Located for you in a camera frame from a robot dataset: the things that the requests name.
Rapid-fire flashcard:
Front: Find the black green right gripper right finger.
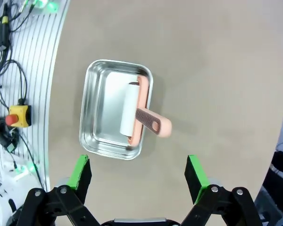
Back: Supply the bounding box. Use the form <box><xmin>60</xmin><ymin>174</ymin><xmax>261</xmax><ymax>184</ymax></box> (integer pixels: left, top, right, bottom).
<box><xmin>180</xmin><ymin>154</ymin><xmax>262</xmax><ymax>226</ymax></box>

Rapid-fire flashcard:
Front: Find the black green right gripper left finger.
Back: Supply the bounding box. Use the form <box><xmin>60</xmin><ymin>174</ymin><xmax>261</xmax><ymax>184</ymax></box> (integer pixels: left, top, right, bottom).
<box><xmin>17</xmin><ymin>154</ymin><xmax>101</xmax><ymax>226</ymax></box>

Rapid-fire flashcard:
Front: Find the white right robot base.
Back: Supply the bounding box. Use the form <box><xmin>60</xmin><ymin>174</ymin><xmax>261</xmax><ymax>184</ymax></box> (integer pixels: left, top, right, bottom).
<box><xmin>0</xmin><ymin>164</ymin><xmax>29</xmax><ymax>226</ymax></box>

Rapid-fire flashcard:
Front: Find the black floor equipment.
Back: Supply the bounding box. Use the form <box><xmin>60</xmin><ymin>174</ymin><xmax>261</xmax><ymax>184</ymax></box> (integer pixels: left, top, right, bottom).
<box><xmin>261</xmin><ymin>142</ymin><xmax>283</xmax><ymax>214</ymax></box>

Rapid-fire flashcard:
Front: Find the shiny metal rectangular tin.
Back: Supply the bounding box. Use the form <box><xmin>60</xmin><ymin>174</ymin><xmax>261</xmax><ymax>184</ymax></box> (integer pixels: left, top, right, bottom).
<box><xmin>79</xmin><ymin>59</ymin><xmax>154</xmax><ymax>161</ymax></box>

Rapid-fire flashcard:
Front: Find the pink lint roller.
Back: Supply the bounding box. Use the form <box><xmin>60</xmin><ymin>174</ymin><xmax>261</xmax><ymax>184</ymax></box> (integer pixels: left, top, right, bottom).
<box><xmin>119</xmin><ymin>74</ymin><xmax>173</xmax><ymax>148</ymax></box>

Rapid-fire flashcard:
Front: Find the yellow emergency stop button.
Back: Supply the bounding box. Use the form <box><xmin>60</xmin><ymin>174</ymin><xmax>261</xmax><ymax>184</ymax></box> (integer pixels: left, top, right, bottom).
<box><xmin>5</xmin><ymin>104</ymin><xmax>33</xmax><ymax>128</ymax></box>

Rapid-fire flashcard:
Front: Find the white slotted mounting plate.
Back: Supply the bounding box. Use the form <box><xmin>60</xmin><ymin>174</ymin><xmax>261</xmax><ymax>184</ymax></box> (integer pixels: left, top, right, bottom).
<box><xmin>0</xmin><ymin>0</ymin><xmax>72</xmax><ymax>192</ymax></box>

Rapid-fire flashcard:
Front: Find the black looping cable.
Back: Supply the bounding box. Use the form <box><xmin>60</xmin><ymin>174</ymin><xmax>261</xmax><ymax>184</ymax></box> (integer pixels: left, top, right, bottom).
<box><xmin>0</xmin><ymin>59</ymin><xmax>29</xmax><ymax>106</ymax></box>

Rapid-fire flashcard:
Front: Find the black yellow cable connector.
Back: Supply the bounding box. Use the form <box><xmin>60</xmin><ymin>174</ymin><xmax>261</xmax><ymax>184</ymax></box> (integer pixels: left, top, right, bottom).
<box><xmin>0</xmin><ymin>3</ymin><xmax>10</xmax><ymax>49</ymax></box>

